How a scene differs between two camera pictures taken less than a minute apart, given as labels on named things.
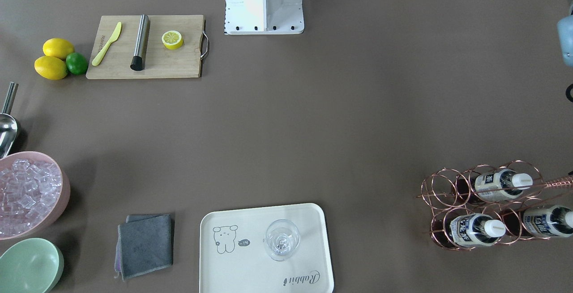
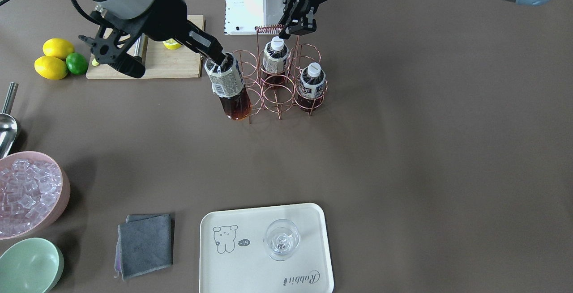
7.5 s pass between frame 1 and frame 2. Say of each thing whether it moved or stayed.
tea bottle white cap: moved
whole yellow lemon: stayed
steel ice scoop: stayed
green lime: stayed
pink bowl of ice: stayed
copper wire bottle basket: moved
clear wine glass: stayed
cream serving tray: stayed
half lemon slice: stayed
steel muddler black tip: stayed
